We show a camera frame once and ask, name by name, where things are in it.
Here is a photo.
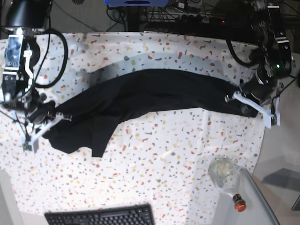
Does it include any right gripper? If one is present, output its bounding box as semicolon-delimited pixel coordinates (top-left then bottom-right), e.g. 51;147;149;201
26;93;72;124

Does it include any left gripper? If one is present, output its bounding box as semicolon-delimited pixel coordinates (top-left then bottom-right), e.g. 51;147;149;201
225;77;278;105

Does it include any dark navy t-shirt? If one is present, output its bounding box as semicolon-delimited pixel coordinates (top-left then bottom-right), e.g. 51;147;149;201
44;69;258;158

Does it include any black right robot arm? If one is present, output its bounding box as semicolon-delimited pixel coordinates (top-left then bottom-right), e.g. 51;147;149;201
0;0;68;124

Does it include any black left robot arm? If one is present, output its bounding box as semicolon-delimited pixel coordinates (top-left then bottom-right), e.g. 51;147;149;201
226;0;293;105

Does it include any clear glass bottle red cap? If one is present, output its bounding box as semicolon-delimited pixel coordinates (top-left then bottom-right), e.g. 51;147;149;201
208;156;247;212

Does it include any speckled white tablecloth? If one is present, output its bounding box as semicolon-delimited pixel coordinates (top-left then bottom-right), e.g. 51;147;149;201
0;32;265;225

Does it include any black power strip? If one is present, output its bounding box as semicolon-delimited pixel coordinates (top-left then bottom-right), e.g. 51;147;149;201
179;14;209;23

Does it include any blue box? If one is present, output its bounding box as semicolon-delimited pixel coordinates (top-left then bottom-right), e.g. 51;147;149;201
104;0;178;7

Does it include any black keyboard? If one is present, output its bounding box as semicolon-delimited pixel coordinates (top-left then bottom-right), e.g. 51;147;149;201
44;204;155;225

